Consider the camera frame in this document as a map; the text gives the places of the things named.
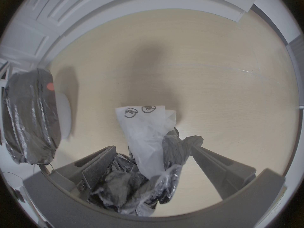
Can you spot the clear printed wrapper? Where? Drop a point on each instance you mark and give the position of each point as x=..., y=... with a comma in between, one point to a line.
x=144, y=136

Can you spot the black plastic bag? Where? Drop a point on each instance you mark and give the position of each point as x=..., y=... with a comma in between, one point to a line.
x=30, y=113

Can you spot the white wardrobe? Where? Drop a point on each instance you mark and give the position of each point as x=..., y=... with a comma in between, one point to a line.
x=95, y=8

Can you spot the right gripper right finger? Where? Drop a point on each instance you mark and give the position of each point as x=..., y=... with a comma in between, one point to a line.
x=218, y=172

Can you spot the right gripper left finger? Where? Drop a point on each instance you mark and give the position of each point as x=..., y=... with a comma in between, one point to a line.
x=92, y=167

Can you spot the white trash bin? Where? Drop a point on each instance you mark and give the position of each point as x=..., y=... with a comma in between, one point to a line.
x=65, y=115

